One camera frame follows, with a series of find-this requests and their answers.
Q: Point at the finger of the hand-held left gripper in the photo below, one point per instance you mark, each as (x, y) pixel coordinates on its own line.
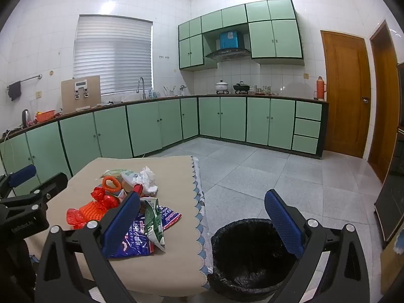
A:
(52, 184)
(22, 174)

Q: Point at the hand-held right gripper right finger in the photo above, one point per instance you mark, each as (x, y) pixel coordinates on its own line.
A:
(282, 224)

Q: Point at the orange foam net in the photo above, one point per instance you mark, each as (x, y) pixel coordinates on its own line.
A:
(93, 212)

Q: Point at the metal kitchen faucet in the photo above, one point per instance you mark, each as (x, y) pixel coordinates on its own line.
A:
(142, 85)

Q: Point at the metal towel rail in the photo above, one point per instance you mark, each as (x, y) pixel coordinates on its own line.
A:
(30, 78)

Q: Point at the orange thermos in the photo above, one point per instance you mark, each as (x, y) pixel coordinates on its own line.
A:
(321, 90)

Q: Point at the blue snack packet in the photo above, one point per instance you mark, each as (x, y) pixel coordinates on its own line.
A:
(135, 240)

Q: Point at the utensil holder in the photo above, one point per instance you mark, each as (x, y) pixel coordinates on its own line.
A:
(169, 92)

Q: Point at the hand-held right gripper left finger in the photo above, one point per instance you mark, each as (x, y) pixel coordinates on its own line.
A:
(121, 224)

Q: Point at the white blue-trimmed table cover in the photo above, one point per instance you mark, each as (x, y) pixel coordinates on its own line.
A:
(199, 214)

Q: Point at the red plastic bag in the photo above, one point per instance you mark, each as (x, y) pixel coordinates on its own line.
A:
(104, 197)

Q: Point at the metal kettle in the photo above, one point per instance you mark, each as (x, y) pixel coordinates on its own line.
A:
(26, 117)

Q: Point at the white window blind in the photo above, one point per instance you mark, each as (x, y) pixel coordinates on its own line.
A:
(110, 53)

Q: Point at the light blue cloth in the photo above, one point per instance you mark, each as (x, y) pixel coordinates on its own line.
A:
(399, 247)

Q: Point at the trash bin with black bag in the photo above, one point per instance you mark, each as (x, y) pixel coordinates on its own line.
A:
(246, 258)

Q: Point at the cardboard board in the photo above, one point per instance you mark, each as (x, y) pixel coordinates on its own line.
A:
(68, 97)

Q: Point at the cardboard box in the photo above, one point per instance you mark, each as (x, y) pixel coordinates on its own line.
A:
(391, 271)

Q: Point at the brown wooden door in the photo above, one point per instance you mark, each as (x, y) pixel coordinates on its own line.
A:
(383, 107)
(344, 94)

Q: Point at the white green snack packet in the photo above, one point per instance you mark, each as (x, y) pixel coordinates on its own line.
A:
(131, 176)

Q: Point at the clear plastic jug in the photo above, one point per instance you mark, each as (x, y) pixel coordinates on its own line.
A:
(34, 107)

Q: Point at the black glass cabinet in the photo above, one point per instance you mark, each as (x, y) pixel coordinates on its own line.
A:
(393, 195)

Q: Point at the white cooking pot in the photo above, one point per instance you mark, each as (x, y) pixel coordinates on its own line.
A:
(222, 86)

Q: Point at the black wok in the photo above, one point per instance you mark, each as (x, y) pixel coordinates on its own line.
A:
(241, 87)

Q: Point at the orange plastic basket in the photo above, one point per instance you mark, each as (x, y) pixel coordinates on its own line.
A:
(45, 116)

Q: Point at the range hood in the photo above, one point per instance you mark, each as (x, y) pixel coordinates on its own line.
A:
(227, 53)

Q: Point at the white plastic bag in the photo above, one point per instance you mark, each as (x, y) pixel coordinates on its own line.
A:
(147, 176)

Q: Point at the green wall cabinets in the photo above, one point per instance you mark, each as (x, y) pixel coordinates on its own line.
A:
(271, 38)

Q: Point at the dark towel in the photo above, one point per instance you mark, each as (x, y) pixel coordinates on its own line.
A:
(14, 91)

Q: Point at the green base cabinets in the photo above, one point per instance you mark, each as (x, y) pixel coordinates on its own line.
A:
(221, 120)

